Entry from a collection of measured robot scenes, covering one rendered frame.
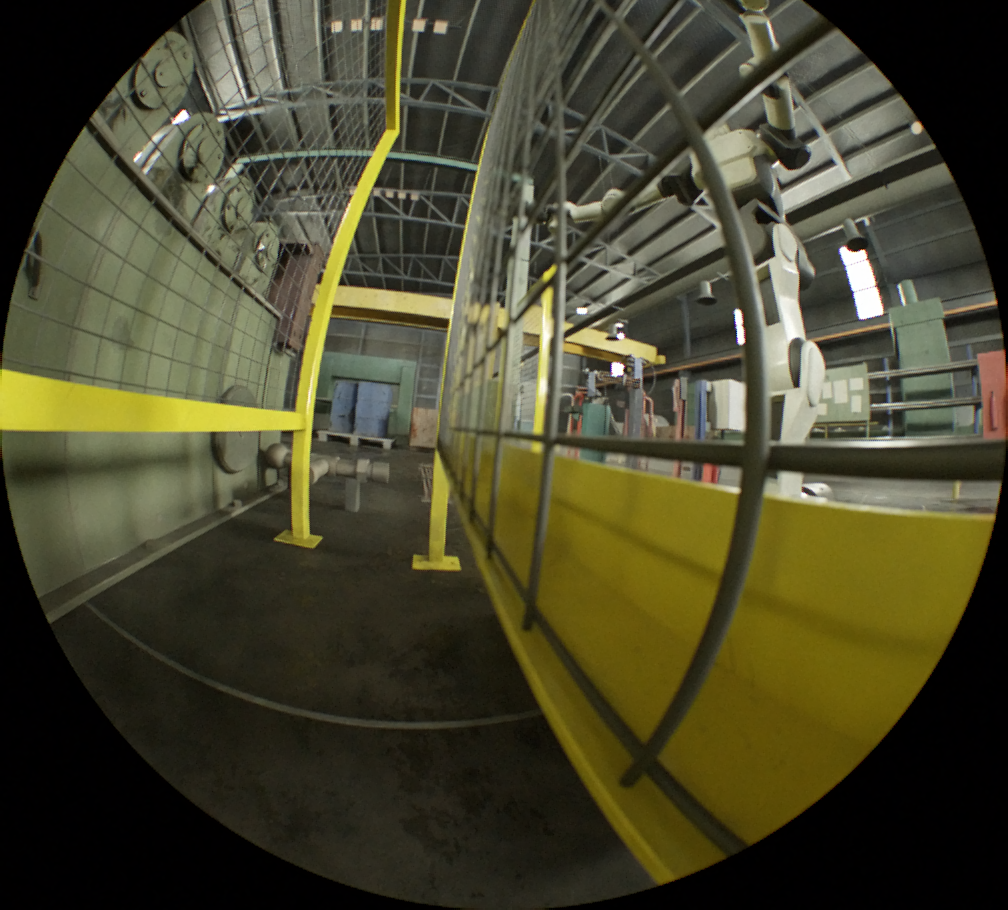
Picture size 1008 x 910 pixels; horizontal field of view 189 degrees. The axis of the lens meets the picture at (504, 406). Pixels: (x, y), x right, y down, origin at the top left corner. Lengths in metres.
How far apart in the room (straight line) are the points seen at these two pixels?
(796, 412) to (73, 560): 1.53
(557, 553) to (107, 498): 0.96
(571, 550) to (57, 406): 0.49
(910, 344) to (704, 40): 9.38
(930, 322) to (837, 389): 3.97
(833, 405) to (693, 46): 10.06
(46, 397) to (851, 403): 7.34
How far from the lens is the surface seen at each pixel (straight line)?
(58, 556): 0.92
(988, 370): 7.33
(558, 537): 0.17
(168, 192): 1.12
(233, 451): 1.37
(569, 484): 0.15
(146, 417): 0.52
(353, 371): 11.76
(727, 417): 2.48
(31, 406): 0.43
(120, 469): 0.99
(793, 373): 0.74
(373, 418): 5.06
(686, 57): 11.71
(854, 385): 6.99
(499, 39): 11.17
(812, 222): 10.63
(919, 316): 9.72
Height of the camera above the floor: 0.45
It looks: 5 degrees up
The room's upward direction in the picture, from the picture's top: 5 degrees clockwise
